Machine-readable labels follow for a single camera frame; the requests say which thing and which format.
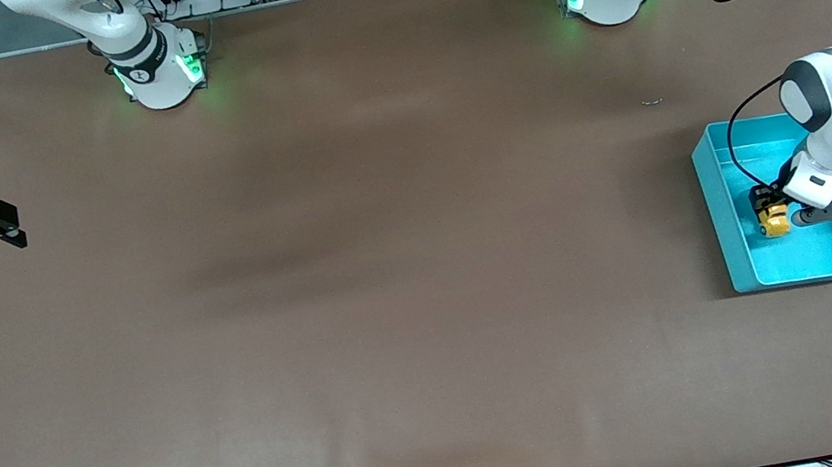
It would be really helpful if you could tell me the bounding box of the teal plastic bin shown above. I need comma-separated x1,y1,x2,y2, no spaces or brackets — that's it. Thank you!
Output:
687,102,832,300

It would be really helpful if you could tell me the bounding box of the yellow beetle toy car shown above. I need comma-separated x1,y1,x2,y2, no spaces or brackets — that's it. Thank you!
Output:
755,202,795,242

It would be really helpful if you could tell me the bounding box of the brown table mat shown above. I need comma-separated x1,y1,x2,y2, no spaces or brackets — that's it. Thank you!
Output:
0,0,832,467

